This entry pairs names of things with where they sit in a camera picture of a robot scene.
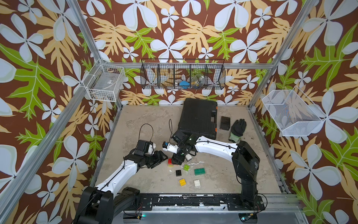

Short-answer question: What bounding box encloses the white lego brick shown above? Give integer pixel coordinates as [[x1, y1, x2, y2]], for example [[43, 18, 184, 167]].
[[194, 180, 201, 187], [185, 154, 192, 161]]

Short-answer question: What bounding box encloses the light green lego brick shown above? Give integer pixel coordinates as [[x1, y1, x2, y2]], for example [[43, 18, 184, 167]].
[[183, 164, 190, 171]]

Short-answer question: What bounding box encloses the black lego brick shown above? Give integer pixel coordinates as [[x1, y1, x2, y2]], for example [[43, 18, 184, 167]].
[[175, 170, 182, 176]]

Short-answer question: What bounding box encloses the dark green lego brick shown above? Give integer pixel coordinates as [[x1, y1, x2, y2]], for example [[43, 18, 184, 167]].
[[194, 168, 206, 176]]

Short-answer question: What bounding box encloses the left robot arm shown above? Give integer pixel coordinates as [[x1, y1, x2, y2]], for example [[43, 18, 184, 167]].
[[73, 140, 168, 224]]

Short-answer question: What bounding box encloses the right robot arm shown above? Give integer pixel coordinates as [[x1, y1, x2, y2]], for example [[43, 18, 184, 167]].
[[162, 130, 265, 211]]

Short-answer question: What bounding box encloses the black plastic tool case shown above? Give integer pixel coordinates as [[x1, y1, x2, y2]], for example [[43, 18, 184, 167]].
[[178, 98, 218, 140]]

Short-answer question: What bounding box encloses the small black box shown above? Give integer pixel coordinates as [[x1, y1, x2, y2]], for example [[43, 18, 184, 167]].
[[220, 116, 231, 131]]

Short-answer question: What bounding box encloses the blue object in basket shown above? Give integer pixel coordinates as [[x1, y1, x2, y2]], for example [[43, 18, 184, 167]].
[[179, 81, 190, 89]]

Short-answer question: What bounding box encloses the black work glove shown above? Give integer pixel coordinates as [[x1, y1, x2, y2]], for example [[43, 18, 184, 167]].
[[228, 119, 247, 143]]

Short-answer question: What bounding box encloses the white mesh basket right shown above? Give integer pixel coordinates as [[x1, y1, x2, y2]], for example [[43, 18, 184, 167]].
[[262, 86, 324, 137]]

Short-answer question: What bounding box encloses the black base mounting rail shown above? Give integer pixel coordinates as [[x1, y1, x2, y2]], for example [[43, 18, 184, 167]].
[[115, 193, 266, 211]]

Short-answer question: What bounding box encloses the black wire basket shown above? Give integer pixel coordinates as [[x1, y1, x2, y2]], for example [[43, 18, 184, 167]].
[[140, 58, 226, 90]]

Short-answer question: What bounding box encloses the white wire basket left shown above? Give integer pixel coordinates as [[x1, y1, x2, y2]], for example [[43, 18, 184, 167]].
[[85, 63, 126, 102]]

